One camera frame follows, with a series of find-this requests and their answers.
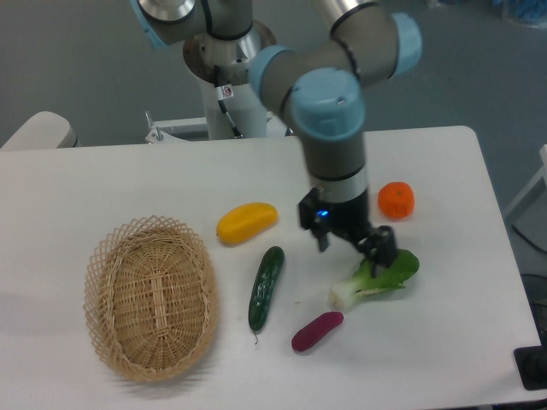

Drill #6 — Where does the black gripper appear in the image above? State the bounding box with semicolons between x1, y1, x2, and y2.
298;187;397;278

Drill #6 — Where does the green cucumber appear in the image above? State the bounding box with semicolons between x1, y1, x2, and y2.
248;246;285;344

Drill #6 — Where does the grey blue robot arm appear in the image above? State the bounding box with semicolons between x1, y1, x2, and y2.
131;1;422;267

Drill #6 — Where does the green bok choy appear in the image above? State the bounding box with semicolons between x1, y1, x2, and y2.
328;249;421;311

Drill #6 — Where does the orange tangerine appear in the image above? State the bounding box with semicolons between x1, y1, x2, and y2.
377;181;415;220

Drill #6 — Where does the purple sweet potato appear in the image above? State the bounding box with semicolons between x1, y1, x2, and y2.
291;311;344;353

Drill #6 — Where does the yellow mango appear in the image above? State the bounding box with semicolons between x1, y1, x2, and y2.
216;202;279;245

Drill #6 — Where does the woven wicker basket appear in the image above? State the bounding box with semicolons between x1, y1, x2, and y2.
84;215;220;382

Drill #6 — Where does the white furniture right edge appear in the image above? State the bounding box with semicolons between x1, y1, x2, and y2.
503;145;546;223

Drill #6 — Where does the black device table corner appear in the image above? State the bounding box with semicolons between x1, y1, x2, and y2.
514;346;546;391

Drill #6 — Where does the white chair left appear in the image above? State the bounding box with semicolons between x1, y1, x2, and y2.
1;111;80;151

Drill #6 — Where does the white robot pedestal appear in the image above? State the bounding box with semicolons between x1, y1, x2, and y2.
146;20;276;144

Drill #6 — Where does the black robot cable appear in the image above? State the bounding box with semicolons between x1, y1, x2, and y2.
212;63;244;140

